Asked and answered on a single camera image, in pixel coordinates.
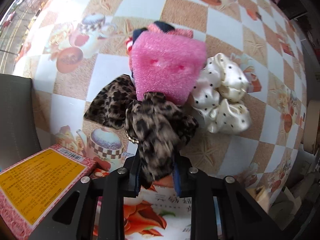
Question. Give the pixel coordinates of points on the white orange flat box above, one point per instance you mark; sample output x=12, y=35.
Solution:
x=150, y=210

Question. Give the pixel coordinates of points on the cream polka dot scrunchie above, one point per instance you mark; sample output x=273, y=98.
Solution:
x=222, y=97

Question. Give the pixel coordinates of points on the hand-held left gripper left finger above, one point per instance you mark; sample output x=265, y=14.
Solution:
x=136, y=180

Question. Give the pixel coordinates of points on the checkered printed tablecloth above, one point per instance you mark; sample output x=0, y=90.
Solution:
x=225, y=155

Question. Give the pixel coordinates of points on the large pink foam block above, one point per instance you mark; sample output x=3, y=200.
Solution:
x=167, y=67

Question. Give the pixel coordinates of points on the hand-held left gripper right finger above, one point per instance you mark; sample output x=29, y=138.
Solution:
x=177, y=180

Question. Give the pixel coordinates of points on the red patterned box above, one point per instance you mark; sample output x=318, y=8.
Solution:
x=37, y=180

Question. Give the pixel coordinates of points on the leopard print scrunchie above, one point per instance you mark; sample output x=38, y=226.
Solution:
x=110, y=105

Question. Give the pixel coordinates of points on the navy red striped knit cloth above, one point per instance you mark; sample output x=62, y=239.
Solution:
x=160, y=27

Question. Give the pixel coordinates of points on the large grey cardboard box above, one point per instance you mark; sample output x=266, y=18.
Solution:
x=17, y=117

